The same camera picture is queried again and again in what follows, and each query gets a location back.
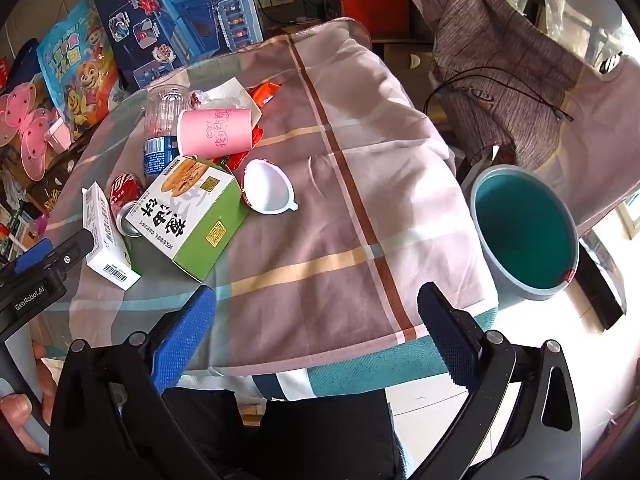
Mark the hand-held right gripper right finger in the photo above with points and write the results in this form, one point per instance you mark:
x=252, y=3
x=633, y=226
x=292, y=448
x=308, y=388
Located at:
x=450, y=335

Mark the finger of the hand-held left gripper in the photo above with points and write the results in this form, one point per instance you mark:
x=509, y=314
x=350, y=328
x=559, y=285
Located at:
x=32, y=256
x=70, y=250

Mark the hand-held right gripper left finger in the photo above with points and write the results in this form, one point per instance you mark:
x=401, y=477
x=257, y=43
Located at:
x=185, y=332

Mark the small white box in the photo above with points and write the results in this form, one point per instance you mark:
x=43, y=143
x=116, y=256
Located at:
x=102, y=240

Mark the red soda can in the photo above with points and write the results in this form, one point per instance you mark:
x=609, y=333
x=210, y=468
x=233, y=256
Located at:
x=125, y=187

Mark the green cookie box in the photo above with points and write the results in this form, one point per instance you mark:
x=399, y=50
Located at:
x=200, y=220

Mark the teal grey bucket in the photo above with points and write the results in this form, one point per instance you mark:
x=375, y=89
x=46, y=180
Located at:
x=520, y=240

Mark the clear plastic bottle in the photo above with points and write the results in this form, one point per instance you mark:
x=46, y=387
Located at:
x=167, y=110

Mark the pink paper cup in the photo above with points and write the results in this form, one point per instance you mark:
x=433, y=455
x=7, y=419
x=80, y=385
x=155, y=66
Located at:
x=215, y=132

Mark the red snack wrapper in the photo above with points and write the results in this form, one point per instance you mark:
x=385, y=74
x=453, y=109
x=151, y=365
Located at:
x=256, y=137

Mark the white tissue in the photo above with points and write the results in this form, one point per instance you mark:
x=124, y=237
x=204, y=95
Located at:
x=230, y=92

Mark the orange wrapper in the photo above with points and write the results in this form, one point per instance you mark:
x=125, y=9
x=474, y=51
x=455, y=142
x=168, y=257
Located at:
x=265, y=92

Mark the person's left hand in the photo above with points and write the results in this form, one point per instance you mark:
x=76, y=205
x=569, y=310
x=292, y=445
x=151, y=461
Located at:
x=47, y=385

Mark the dark brown box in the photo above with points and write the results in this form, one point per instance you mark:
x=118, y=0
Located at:
x=55, y=180

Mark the pink butterfly wings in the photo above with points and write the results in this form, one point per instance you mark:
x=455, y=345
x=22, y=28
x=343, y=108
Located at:
x=30, y=125

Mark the pink plaid cloth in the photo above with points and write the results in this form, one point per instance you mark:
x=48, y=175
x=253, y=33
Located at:
x=350, y=210

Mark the cartoon puppy bag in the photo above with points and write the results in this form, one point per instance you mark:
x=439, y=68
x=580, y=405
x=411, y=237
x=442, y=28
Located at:
x=80, y=70

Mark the blue toy box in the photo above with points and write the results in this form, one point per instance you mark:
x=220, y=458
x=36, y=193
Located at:
x=175, y=20

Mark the wooden cabinet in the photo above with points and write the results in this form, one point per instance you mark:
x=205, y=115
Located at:
x=400, y=77

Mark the brown and pink draped cloth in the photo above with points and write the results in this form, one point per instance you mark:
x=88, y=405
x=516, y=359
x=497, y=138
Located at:
x=500, y=50

